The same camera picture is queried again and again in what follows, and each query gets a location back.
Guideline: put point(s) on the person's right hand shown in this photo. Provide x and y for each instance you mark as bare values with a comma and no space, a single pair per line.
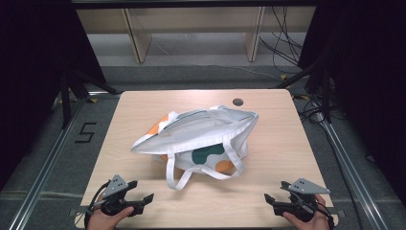
316,223

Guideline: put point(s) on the black metal stand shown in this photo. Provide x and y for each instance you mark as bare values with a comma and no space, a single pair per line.
325,96
66,102

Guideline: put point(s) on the white tote bag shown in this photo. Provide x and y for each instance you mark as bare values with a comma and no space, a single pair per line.
204,134

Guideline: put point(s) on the person's left hand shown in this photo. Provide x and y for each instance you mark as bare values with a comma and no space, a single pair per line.
102,222

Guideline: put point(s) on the black curtain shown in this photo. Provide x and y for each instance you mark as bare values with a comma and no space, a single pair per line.
35,64
367,80

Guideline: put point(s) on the aluminium floor rail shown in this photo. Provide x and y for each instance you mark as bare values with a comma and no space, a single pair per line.
48,166
351,169

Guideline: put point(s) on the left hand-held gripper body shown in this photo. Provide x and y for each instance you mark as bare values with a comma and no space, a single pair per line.
115,187

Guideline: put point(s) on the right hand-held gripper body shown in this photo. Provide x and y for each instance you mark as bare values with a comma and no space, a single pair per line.
306,188

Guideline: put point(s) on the round grey table grommet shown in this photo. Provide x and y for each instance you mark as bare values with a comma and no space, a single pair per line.
237,102

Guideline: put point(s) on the light wooden shelf unit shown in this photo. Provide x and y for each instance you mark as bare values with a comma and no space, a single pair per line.
140,41

